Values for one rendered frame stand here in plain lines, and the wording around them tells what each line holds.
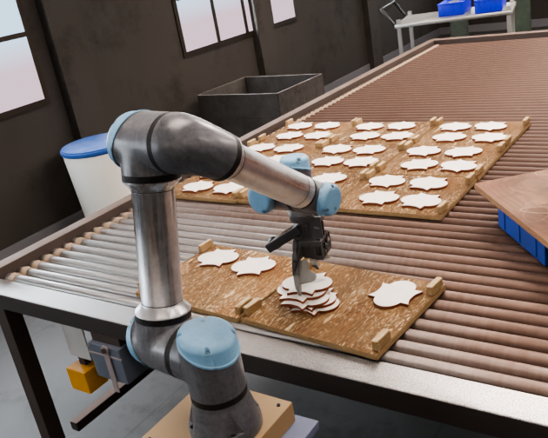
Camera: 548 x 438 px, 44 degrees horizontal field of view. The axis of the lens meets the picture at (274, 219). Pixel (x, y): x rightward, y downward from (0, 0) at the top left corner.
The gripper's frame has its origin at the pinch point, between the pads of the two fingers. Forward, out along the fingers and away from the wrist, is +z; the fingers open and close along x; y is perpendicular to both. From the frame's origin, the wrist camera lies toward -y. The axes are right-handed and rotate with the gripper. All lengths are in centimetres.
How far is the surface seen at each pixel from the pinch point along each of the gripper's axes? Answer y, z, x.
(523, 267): 53, 6, 23
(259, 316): -9.8, 4.1, -11.5
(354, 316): 15.1, 4.2, -9.0
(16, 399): -185, 98, 49
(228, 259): -33.3, 3.3, 19.0
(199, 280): -37.3, 4.1, 6.7
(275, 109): -172, 45, 389
